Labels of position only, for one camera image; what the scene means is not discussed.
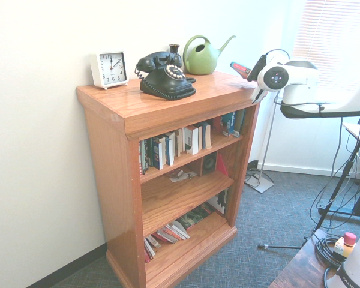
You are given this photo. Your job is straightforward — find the blue spine book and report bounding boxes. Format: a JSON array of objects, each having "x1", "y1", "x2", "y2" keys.
[{"x1": 163, "y1": 132, "x2": 176, "y2": 167}]

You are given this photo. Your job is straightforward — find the white paperback book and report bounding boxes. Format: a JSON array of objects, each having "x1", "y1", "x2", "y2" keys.
[{"x1": 184, "y1": 125, "x2": 200, "y2": 156}]

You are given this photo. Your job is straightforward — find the teal paperback book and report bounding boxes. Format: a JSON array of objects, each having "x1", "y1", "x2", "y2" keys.
[{"x1": 229, "y1": 61, "x2": 253, "y2": 80}]

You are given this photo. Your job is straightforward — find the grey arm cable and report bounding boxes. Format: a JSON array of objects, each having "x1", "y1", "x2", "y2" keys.
[{"x1": 265, "y1": 49, "x2": 326, "y2": 113}]

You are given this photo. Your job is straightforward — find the small black speaker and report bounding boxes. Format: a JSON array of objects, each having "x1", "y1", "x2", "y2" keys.
[{"x1": 202, "y1": 151, "x2": 219, "y2": 177}]

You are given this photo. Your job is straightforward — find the red cover book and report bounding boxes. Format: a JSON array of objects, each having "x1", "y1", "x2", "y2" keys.
[{"x1": 212, "y1": 115, "x2": 229, "y2": 138}]

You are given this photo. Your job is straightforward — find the wooden bookshelf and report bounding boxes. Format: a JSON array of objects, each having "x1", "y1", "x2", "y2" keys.
[{"x1": 75, "y1": 70, "x2": 268, "y2": 288}]

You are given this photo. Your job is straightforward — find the large blue book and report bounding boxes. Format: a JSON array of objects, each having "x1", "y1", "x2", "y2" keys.
[{"x1": 200, "y1": 121, "x2": 213, "y2": 151}]

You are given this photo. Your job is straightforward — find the white book with figures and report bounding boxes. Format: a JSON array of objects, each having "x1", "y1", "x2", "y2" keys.
[{"x1": 206, "y1": 188, "x2": 229, "y2": 216}]

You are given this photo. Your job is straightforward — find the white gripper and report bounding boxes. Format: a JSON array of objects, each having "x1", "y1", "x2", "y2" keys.
[{"x1": 251, "y1": 85, "x2": 268, "y2": 105}]

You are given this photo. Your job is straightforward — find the white thin book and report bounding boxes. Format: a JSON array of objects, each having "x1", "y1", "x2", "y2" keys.
[{"x1": 167, "y1": 220, "x2": 191, "y2": 241}]

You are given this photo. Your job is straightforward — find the window blinds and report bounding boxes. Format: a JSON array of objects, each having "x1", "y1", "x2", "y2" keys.
[{"x1": 292, "y1": 0, "x2": 360, "y2": 76}]

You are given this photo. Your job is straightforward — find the black and blue book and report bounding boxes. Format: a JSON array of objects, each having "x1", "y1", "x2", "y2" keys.
[{"x1": 152, "y1": 136, "x2": 164, "y2": 170}]

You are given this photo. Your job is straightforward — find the black vase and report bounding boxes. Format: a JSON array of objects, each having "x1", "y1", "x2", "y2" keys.
[{"x1": 168, "y1": 43, "x2": 182, "y2": 73}]

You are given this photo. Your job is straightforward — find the grey white book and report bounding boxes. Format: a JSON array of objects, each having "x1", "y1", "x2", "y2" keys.
[{"x1": 143, "y1": 238, "x2": 157, "y2": 264}]

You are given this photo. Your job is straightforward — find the black coiled cable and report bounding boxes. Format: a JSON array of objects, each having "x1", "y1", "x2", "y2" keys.
[{"x1": 316, "y1": 233, "x2": 349, "y2": 288}]

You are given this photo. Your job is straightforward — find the white lamp stand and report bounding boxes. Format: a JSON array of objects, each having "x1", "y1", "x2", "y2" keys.
[{"x1": 244, "y1": 92, "x2": 282, "y2": 195}]

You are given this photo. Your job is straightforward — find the black rotary telephone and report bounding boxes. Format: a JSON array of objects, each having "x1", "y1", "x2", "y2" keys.
[{"x1": 134, "y1": 51, "x2": 197, "y2": 101}]

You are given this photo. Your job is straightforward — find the emergency stop button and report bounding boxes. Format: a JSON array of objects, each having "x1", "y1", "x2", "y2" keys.
[{"x1": 334, "y1": 232, "x2": 358, "y2": 259}]

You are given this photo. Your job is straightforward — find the blue Thailand guide book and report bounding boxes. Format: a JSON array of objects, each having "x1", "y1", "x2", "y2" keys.
[{"x1": 227, "y1": 110, "x2": 244, "y2": 138}]

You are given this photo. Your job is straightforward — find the red folder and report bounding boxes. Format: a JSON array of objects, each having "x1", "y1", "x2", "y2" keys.
[{"x1": 216, "y1": 152, "x2": 229, "y2": 178}]

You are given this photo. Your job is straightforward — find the camouflage cover book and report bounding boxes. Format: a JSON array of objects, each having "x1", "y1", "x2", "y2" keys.
[{"x1": 175, "y1": 203, "x2": 213, "y2": 231}]

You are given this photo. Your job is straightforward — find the white square clock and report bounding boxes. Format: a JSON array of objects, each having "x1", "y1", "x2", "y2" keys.
[{"x1": 89, "y1": 50, "x2": 130, "y2": 91}]

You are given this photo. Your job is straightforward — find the dark green tall book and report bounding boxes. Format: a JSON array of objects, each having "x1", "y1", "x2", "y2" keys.
[{"x1": 237, "y1": 108, "x2": 247, "y2": 136}]

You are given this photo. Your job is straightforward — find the dark wooden table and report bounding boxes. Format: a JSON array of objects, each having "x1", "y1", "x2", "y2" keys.
[{"x1": 268, "y1": 229, "x2": 360, "y2": 288}]

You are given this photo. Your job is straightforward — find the white desk board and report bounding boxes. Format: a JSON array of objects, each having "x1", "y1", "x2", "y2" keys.
[{"x1": 343, "y1": 121, "x2": 360, "y2": 140}]

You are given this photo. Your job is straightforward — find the black camera tripod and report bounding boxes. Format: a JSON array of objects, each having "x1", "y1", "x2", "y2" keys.
[{"x1": 257, "y1": 115, "x2": 360, "y2": 250}]

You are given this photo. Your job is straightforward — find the white papers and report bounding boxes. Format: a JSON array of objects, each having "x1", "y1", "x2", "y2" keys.
[{"x1": 167, "y1": 169, "x2": 199, "y2": 183}]

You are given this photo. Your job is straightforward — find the green watering can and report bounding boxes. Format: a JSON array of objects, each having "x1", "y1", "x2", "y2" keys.
[{"x1": 182, "y1": 34, "x2": 237, "y2": 75}]

